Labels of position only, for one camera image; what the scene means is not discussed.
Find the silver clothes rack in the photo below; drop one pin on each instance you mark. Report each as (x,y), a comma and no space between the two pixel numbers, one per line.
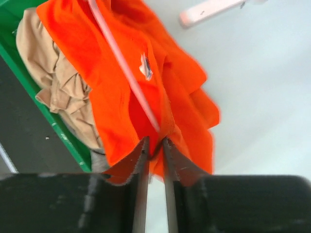
(209,9)

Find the beige t shirt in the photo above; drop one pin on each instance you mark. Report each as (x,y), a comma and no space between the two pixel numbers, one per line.
(62,89)

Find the green plastic bin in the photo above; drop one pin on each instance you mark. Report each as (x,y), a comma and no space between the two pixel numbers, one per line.
(11,13)

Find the grey t shirt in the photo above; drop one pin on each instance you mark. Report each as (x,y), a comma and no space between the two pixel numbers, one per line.
(98,161)

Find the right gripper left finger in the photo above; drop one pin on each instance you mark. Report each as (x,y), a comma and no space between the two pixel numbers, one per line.
(125,192)

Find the pink wire hanger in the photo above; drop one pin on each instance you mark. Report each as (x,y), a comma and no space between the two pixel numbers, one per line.
(135,87)

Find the orange t shirt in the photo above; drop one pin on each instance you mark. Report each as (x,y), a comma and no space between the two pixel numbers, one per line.
(142,83)

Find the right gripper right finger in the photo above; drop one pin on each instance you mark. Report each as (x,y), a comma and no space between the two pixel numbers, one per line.
(180,174)

